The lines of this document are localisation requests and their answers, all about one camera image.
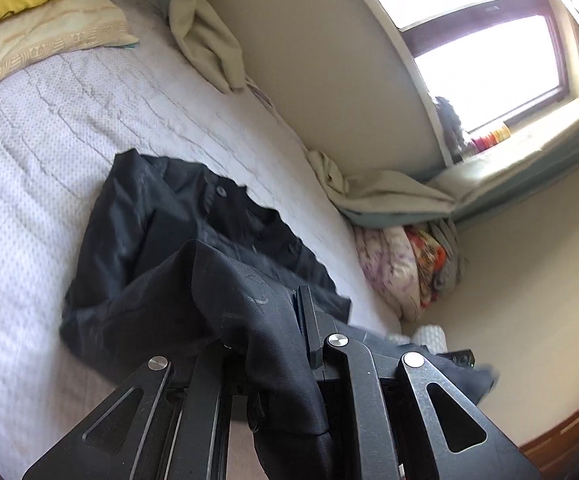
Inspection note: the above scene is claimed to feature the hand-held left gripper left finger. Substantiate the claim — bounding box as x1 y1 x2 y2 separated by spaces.
22 345 236 480

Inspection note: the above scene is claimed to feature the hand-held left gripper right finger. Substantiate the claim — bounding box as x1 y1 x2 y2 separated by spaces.
297 286 543 480

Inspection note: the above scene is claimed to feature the dark navy buttoned jacket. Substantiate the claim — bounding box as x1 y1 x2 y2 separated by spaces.
60 149 500 480

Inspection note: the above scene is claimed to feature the grey polka dot duvet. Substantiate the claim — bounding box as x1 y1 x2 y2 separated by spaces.
402 325 447 356

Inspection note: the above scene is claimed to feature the orange patterned blanket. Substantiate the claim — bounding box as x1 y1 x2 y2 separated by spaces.
404 225 447 311

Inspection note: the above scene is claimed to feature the grey folded blanket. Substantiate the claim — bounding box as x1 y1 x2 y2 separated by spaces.
429 217 465 301

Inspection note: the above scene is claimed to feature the folded lilac floral quilt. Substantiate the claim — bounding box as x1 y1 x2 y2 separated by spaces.
352 222 427 321

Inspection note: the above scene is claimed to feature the beige curtain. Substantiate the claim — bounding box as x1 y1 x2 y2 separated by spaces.
307 150 457 221
168 0 248 93

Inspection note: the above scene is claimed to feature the white window sill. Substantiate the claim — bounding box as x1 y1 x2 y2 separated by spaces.
449 87 579 181

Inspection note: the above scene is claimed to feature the dark bundle on sill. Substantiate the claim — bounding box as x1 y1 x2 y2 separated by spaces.
432 96 467 161

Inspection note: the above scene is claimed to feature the white quilted bedspread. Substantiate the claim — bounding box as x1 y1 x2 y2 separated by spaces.
0 0 403 476

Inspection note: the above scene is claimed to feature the window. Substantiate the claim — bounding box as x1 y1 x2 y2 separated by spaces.
354 0 570 136

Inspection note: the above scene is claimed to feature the cream patterned pillow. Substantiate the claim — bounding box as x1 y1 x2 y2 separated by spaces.
0 0 140 106

